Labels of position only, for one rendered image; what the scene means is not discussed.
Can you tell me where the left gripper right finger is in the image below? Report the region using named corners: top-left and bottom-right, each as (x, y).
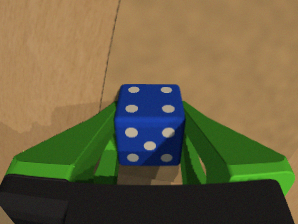
top-left (180, 101), bottom-right (295, 196)

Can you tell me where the blue die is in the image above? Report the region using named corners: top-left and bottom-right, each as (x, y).
top-left (114, 84), bottom-right (186, 166)

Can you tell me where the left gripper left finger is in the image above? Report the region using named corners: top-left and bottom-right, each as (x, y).
top-left (5, 101), bottom-right (119, 184)

